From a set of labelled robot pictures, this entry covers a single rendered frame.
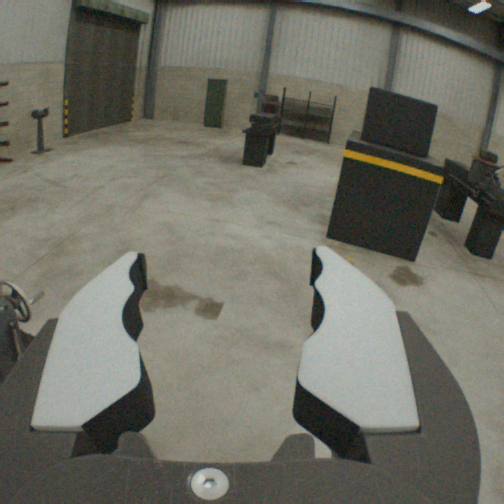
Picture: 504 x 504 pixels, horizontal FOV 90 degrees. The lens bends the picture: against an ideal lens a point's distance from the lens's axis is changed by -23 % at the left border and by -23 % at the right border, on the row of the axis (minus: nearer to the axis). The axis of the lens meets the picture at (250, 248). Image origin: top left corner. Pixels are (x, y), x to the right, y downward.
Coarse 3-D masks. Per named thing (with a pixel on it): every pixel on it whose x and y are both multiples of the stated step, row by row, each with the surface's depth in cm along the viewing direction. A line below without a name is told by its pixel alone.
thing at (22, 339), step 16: (0, 288) 73; (16, 288) 71; (0, 304) 65; (16, 304) 73; (0, 320) 63; (16, 320) 69; (0, 336) 62; (16, 336) 67; (32, 336) 82; (0, 352) 62; (16, 352) 68; (0, 368) 62; (0, 384) 63
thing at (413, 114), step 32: (384, 96) 338; (384, 128) 355; (416, 128) 340; (352, 160) 349; (384, 160) 335; (416, 160) 322; (352, 192) 364; (384, 192) 350; (416, 192) 336; (352, 224) 380; (384, 224) 366; (416, 224) 351; (416, 256) 367
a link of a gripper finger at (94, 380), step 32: (128, 256) 11; (96, 288) 9; (128, 288) 10; (64, 320) 8; (96, 320) 8; (128, 320) 9; (64, 352) 7; (96, 352) 7; (128, 352) 7; (64, 384) 6; (96, 384) 6; (128, 384) 6; (64, 416) 5; (96, 416) 5; (128, 416) 6; (96, 448) 6
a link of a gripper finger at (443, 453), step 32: (416, 352) 7; (416, 384) 6; (448, 384) 6; (448, 416) 5; (352, 448) 6; (384, 448) 5; (416, 448) 5; (448, 448) 4; (416, 480) 4; (448, 480) 4; (480, 480) 4
